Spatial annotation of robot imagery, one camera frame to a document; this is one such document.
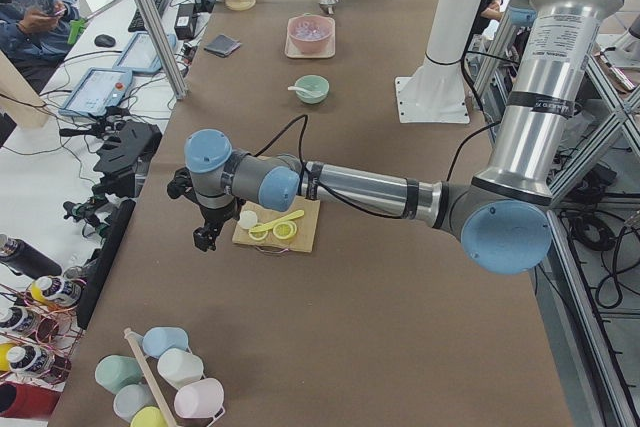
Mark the seated person in blue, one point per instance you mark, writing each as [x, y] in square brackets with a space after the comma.
[34, 36]

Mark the metal ice scoop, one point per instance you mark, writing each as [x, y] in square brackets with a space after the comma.
[328, 6]

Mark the lemon slice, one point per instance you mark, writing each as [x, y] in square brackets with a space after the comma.
[285, 230]
[258, 236]

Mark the cream serving tray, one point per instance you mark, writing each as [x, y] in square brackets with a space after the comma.
[292, 52]

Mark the grey folded cloth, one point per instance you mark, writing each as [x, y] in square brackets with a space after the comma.
[222, 46]

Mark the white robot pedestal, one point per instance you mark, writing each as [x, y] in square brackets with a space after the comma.
[435, 92]

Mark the grey cup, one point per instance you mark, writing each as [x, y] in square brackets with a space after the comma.
[131, 399]

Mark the near teach pendant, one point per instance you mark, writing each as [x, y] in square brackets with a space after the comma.
[98, 90]

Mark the black water bottle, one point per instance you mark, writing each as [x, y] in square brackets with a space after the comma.
[24, 259]

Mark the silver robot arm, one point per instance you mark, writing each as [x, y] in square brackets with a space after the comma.
[499, 217]

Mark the yellow plastic knife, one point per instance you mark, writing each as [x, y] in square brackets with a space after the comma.
[269, 225]

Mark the white steamed bun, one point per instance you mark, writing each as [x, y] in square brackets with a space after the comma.
[247, 220]

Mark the upper lemon slice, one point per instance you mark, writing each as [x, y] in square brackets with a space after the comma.
[258, 236]

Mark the far teach pendant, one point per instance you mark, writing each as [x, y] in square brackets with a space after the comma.
[139, 55]

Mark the white cup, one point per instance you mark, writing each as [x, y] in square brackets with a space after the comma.
[180, 368]

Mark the lower lemon slice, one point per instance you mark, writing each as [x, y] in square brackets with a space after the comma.
[285, 230]

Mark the teach pendant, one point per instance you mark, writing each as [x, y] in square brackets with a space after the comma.
[139, 55]
[98, 90]

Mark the blue cup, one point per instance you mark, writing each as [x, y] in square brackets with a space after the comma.
[157, 340]

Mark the pink cup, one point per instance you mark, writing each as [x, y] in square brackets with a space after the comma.
[200, 399]

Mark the green cup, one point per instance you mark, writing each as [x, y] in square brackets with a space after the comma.
[115, 372]

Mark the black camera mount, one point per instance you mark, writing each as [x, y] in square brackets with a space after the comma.
[124, 159]

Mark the white ceramic spoon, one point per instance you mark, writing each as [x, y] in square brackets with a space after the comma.
[307, 92]

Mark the wooden cutting board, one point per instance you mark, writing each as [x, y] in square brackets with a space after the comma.
[302, 242]

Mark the black computer mouse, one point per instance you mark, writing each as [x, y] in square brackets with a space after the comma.
[104, 41]

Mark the yellow cup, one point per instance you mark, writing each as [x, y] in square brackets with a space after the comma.
[149, 416]

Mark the pink ice bucket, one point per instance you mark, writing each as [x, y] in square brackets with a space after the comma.
[310, 33]

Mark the green ceramic bowl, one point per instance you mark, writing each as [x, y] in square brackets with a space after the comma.
[313, 82]

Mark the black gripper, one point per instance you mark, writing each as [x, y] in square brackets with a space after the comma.
[215, 215]

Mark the yellow sauce bottle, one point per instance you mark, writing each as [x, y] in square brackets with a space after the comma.
[58, 290]

